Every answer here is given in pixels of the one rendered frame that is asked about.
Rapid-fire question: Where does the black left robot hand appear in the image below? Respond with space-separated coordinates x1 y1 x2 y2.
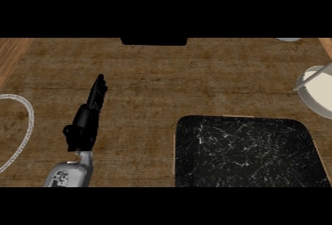
63 73 110 153

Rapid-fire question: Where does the black marbled tray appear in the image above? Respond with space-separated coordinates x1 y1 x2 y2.
173 114 332 188

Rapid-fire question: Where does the grey tiered basket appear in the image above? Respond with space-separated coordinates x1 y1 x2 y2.
294 62 332 120

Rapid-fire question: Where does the black appliance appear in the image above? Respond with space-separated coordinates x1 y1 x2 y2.
120 37 189 47

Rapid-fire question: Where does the white wire basket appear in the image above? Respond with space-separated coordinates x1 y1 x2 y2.
0 93 36 174

